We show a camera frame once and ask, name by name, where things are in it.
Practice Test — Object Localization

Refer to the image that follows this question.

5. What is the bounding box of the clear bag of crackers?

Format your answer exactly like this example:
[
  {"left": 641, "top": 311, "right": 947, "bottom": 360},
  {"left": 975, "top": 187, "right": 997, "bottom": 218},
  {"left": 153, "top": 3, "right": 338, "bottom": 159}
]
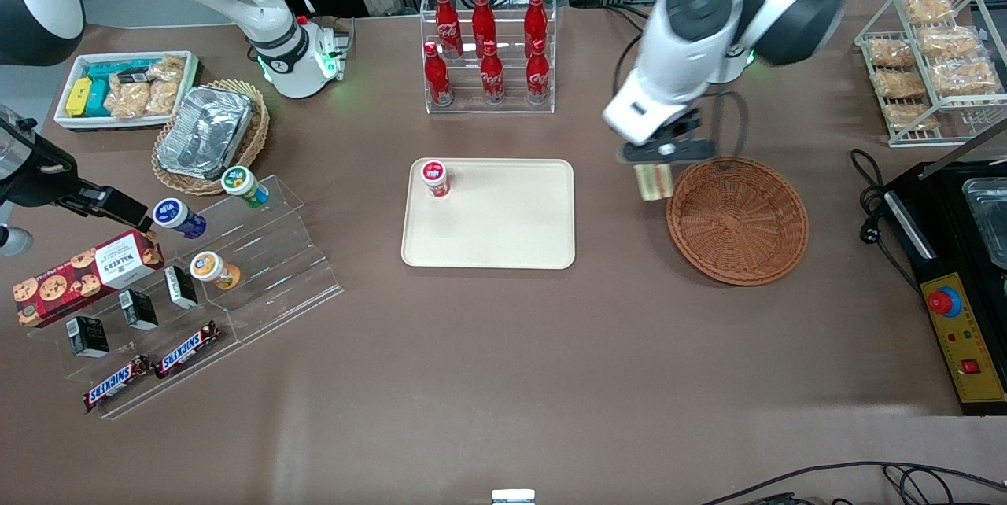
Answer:
[
  {"left": 917, "top": 24, "right": 986, "bottom": 62},
  {"left": 873, "top": 68, "right": 931, "bottom": 101},
  {"left": 900, "top": 0, "right": 957, "bottom": 26},
  {"left": 865, "top": 36, "right": 918, "bottom": 70},
  {"left": 884, "top": 101, "right": 942, "bottom": 133},
  {"left": 928, "top": 60, "right": 1002, "bottom": 98}
]

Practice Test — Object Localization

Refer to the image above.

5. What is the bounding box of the black power cable with plug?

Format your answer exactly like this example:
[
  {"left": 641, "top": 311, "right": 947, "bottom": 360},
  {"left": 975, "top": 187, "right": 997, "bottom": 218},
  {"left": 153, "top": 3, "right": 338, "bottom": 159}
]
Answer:
[{"left": 849, "top": 149, "right": 926, "bottom": 295}]

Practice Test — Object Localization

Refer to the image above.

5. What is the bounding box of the aluminium foil tray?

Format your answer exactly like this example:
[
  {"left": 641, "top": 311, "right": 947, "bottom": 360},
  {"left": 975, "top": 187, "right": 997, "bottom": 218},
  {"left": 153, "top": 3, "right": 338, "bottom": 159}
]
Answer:
[{"left": 156, "top": 85, "right": 255, "bottom": 181}]

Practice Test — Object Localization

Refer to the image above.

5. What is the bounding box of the clear acrylic bottle rack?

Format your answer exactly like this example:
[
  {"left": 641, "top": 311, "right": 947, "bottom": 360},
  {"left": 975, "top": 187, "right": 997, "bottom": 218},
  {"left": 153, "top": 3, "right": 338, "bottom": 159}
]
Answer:
[{"left": 419, "top": 0, "right": 558, "bottom": 115}]

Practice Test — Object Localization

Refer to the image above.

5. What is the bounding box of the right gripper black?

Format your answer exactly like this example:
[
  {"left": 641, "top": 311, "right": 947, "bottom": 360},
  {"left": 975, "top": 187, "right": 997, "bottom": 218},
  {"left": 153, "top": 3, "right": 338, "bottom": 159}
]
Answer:
[{"left": 0, "top": 134, "right": 155, "bottom": 235}]

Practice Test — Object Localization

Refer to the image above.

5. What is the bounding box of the yellow small box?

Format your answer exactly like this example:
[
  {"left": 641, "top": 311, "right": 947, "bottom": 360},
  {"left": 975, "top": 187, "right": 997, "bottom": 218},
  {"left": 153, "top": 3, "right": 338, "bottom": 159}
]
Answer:
[{"left": 65, "top": 77, "right": 94, "bottom": 119}]

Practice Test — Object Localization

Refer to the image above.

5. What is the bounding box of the small black box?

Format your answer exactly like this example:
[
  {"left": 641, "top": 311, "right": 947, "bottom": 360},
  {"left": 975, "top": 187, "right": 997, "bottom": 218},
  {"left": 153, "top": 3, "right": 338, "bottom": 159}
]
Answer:
[
  {"left": 163, "top": 264, "right": 200, "bottom": 311},
  {"left": 65, "top": 315, "right": 111, "bottom": 359},
  {"left": 118, "top": 289, "right": 160, "bottom": 332}
]

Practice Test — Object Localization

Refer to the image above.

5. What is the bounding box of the triangular sandwich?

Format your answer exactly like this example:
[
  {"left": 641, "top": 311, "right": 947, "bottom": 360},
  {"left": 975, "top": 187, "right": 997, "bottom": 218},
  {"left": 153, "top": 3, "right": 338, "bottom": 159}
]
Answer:
[{"left": 635, "top": 163, "right": 677, "bottom": 203}]

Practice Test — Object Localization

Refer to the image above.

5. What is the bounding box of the red lid yogurt cup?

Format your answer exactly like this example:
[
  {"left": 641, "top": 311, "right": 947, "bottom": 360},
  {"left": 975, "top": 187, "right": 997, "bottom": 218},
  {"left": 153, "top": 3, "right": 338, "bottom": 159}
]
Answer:
[{"left": 419, "top": 160, "right": 452, "bottom": 199}]

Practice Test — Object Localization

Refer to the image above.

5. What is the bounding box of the clear acrylic stepped stand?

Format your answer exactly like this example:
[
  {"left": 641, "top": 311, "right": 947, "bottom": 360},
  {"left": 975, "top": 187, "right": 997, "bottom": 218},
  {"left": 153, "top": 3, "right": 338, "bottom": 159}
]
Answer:
[{"left": 28, "top": 173, "right": 345, "bottom": 421}]

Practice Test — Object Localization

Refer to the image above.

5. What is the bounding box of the red Walkers shortbread box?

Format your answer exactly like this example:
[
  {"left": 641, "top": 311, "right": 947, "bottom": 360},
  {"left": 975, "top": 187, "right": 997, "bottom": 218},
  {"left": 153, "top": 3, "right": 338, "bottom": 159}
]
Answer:
[{"left": 12, "top": 228, "right": 166, "bottom": 330}]

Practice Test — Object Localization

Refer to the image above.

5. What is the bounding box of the light tan wicker basket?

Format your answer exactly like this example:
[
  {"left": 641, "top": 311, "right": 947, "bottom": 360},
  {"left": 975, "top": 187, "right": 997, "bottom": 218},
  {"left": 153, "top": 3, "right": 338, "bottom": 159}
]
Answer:
[{"left": 151, "top": 79, "right": 271, "bottom": 197}]

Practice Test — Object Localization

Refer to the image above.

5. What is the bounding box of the clear bag of snacks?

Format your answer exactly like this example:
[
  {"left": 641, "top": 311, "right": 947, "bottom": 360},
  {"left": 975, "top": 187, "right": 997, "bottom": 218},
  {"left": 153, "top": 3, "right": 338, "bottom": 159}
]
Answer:
[
  {"left": 146, "top": 79, "right": 185, "bottom": 117},
  {"left": 105, "top": 80, "right": 152, "bottom": 120},
  {"left": 149, "top": 55, "right": 186, "bottom": 83}
]

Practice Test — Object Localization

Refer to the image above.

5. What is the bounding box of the black countertop appliance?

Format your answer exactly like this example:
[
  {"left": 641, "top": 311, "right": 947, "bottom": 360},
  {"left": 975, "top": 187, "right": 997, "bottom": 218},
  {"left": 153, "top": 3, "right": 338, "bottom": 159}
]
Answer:
[{"left": 881, "top": 121, "right": 1007, "bottom": 416}]

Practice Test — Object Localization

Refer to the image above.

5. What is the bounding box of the purple lid yogurt cup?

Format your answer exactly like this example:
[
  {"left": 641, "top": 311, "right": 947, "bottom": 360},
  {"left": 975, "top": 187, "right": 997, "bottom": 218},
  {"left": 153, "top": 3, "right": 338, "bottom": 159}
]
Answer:
[{"left": 153, "top": 197, "right": 208, "bottom": 241}]

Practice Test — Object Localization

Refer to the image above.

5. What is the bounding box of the brown round wicker basket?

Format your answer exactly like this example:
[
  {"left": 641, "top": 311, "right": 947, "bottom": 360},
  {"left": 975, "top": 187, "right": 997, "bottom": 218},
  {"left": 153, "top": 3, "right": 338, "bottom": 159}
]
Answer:
[{"left": 666, "top": 156, "right": 810, "bottom": 287}]

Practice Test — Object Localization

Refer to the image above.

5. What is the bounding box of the teal small box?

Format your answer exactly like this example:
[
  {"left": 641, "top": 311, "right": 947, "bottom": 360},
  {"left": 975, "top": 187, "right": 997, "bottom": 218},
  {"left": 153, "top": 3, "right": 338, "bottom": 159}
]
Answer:
[{"left": 83, "top": 80, "right": 112, "bottom": 118}]

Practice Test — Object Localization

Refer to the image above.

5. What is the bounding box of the white plastic bin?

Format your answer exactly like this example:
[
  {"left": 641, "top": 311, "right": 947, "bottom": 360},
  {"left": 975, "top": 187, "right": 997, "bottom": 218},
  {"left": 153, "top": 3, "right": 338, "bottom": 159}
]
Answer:
[{"left": 53, "top": 50, "right": 204, "bottom": 133}]

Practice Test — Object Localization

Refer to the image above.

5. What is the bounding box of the green lid yogurt cup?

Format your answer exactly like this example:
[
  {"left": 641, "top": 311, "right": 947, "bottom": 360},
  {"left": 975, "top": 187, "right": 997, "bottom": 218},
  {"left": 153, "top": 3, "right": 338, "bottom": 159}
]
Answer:
[{"left": 220, "top": 165, "right": 271, "bottom": 209}]

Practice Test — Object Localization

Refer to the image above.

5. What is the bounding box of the thin black cable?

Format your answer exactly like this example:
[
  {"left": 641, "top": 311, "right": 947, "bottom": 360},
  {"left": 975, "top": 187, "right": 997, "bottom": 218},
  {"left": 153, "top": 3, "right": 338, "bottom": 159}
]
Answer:
[{"left": 699, "top": 459, "right": 1007, "bottom": 505}]

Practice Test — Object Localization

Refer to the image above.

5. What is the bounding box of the teal long box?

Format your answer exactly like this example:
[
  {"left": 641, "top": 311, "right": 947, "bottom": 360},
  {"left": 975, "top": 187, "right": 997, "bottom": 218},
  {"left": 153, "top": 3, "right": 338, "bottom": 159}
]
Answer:
[{"left": 85, "top": 59, "right": 155, "bottom": 81}]

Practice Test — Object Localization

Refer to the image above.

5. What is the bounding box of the red cola bottle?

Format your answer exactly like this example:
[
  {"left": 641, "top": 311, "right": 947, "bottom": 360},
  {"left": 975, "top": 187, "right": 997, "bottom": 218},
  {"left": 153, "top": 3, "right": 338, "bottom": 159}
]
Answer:
[
  {"left": 423, "top": 41, "right": 455, "bottom": 107},
  {"left": 470, "top": 0, "right": 499, "bottom": 59},
  {"left": 479, "top": 40, "right": 506, "bottom": 104},
  {"left": 523, "top": 0, "right": 549, "bottom": 57},
  {"left": 525, "top": 37, "right": 551, "bottom": 104},
  {"left": 434, "top": 0, "right": 463, "bottom": 59}
]

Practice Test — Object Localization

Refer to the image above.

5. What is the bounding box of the white wire rack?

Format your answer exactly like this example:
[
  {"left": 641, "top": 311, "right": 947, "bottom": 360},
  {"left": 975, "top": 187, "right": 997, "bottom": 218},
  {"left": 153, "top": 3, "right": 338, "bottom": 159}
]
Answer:
[{"left": 854, "top": 0, "right": 1007, "bottom": 149}]

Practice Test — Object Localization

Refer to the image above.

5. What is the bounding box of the yellow control panel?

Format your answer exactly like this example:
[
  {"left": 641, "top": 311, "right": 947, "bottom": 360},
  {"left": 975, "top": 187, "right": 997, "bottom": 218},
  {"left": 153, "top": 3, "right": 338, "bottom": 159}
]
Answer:
[{"left": 920, "top": 272, "right": 1007, "bottom": 406}]

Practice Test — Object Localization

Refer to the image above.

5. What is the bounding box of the metal appliance pan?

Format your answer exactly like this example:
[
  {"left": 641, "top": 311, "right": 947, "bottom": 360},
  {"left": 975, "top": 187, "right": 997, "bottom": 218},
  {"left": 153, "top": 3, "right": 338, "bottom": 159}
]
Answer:
[{"left": 961, "top": 176, "right": 1007, "bottom": 271}]

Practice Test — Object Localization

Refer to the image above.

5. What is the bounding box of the beige plastic tray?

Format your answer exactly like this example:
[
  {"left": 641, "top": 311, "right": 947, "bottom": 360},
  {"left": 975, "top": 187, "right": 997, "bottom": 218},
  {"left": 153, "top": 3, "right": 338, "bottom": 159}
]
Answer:
[{"left": 400, "top": 158, "right": 577, "bottom": 270}]

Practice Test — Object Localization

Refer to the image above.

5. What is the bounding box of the orange lid yogurt cup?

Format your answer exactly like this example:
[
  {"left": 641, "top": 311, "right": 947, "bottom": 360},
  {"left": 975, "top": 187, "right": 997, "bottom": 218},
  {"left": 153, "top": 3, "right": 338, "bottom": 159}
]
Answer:
[{"left": 189, "top": 250, "right": 242, "bottom": 292}]

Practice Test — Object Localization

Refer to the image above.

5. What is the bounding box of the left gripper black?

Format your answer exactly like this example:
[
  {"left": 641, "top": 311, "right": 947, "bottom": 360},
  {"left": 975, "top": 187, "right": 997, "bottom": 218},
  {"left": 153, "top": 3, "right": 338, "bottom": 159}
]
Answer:
[{"left": 650, "top": 107, "right": 704, "bottom": 146}]

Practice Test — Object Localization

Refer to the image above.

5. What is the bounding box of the Snickers chocolate bar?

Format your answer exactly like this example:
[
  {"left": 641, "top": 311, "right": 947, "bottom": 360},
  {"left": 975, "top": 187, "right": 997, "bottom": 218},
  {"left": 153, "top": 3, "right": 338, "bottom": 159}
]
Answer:
[
  {"left": 82, "top": 353, "right": 155, "bottom": 415},
  {"left": 153, "top": 319, "right": 221, "bottom": 381}
]

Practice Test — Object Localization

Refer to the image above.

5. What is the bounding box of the red emergency stop button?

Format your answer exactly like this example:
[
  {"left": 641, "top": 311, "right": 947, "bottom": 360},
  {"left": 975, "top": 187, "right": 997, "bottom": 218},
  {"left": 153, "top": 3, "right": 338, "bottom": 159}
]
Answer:
[{"left": 926, "top": 286, "right": 963, "bottom": 319}]

